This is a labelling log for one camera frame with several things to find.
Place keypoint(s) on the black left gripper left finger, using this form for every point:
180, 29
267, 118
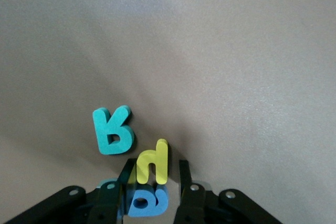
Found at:
107, 203

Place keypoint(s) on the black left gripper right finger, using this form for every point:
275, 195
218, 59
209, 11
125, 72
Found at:
194, 203

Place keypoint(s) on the yellow lowercase letter h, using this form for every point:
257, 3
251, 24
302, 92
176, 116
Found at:
161, 163

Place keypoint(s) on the blue lowercase letter e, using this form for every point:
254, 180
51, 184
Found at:
157, 205

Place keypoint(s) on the teal uppercase letter R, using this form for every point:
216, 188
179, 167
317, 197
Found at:
105, 132

